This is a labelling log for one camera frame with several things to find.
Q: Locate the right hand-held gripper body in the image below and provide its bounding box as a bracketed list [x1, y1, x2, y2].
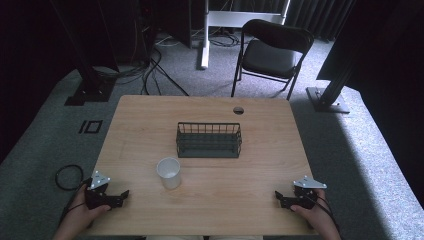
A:
[291, 175, 328, 211]

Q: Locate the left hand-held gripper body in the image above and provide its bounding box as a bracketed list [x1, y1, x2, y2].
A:
[84, 170, 116, 211]

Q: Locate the person's right hand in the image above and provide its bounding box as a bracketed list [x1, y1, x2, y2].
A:
[289, 188, 335, 232]

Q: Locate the person's left hand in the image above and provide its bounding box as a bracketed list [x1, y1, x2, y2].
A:
[61, 184, 112, 232]

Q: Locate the white cup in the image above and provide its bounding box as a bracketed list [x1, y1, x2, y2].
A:
[156, 156, 183, 191]

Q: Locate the black metal stand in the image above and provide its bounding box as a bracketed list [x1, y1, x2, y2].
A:
[305, 49, 355, 115]
[49, 0, 118, 107]

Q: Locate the black folding chair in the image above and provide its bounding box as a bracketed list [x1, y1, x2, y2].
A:
[230, 18, 315, 101]

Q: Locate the dark curtain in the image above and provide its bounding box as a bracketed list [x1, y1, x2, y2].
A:
[284, 0, 356, 42]

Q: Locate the dark equipment cabinet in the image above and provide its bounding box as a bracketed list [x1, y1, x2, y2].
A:
[138, 0, 194, 50]

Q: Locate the right hand-held gripper cable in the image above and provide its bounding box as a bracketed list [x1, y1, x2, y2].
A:
[308, 191, 342, 236]

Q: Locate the hand-held gripper cable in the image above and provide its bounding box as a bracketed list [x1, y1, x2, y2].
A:
[308, 191, 342, 236]
[59, 179, 93, 228]

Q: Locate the left hand-held gripper cable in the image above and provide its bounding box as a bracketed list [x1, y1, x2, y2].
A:
[59, 179, 93, 228]

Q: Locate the black cable loop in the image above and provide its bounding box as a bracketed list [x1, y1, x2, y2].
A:
[54, 163, 85, 192]

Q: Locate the dark wire basket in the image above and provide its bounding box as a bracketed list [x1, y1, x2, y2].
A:
[175, 121, 243, 159]

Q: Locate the black floor cables bundle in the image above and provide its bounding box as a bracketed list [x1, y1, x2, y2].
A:
[93, 46, 190, 98]

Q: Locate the white desk frame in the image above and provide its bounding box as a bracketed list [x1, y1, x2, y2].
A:
[199, 0, 292, 71]

